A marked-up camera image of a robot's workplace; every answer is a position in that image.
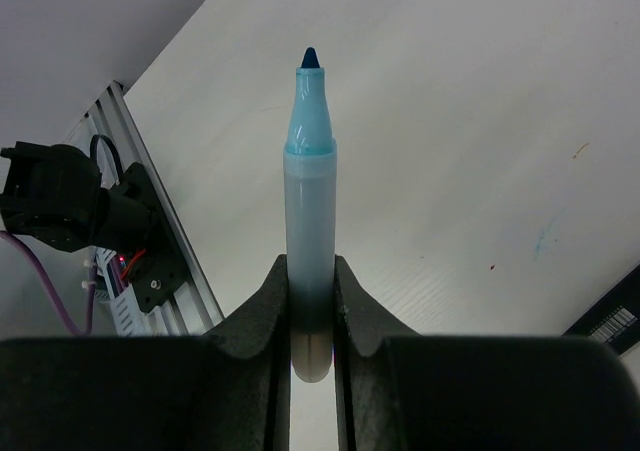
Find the aluminium mounting rail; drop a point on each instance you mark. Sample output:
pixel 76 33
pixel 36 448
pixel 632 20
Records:
pixel 192 309

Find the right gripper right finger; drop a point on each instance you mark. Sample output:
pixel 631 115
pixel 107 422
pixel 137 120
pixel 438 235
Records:
pixel 399 390

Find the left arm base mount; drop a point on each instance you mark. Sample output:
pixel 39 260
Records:
pixel 71 200

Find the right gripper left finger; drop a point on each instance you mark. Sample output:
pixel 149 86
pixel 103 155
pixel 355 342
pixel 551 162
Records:
pixel 228 389

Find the light blue pen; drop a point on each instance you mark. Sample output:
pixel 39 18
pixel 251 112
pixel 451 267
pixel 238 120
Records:
pixel 310 177

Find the black purple highlighter pen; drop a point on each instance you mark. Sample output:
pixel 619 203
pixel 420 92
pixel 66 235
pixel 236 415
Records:
pixel 614 318

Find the white slotted cable duct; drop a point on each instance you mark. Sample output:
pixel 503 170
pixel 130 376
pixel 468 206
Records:
pixel 128 319

